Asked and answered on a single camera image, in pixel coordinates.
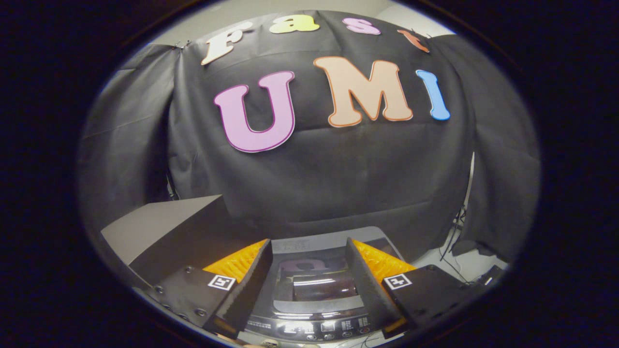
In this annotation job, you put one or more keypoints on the black backdrop cloth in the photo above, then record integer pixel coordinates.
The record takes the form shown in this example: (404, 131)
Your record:
(314, 183)

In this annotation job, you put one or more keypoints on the dark washing machine lid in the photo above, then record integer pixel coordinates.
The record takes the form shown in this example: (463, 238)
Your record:
(319, 289)

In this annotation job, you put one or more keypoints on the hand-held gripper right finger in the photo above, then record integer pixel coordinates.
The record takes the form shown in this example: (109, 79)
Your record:
(370, 290)

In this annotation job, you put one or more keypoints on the white and dark cabinet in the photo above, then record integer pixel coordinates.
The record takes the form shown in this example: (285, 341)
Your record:
(159, 222)

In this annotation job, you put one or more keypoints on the black flat device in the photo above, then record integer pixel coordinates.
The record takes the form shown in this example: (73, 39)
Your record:
(489, 275)

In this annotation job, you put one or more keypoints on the grey washing machine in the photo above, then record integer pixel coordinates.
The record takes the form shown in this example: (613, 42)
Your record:
(314, 327)

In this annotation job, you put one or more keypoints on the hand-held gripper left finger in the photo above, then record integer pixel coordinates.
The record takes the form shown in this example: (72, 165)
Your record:
(249, 290)

